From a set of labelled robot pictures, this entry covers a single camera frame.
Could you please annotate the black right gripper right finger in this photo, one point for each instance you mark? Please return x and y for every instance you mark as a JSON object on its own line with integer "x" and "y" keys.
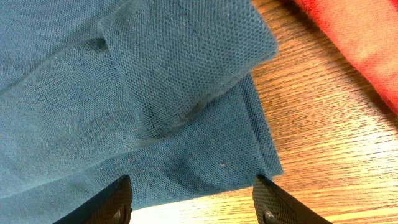
{"x": 274, "y": 205}

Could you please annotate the blue polo shirt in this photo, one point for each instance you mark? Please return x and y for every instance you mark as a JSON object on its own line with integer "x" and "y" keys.
{"x": 160, "y": 91}

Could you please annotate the red shirt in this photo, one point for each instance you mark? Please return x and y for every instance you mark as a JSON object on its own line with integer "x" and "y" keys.
{"x": 365, "y": 32}

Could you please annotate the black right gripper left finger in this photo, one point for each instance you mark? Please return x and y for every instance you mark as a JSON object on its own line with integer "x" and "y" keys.
{"x": 112, "y": 205}

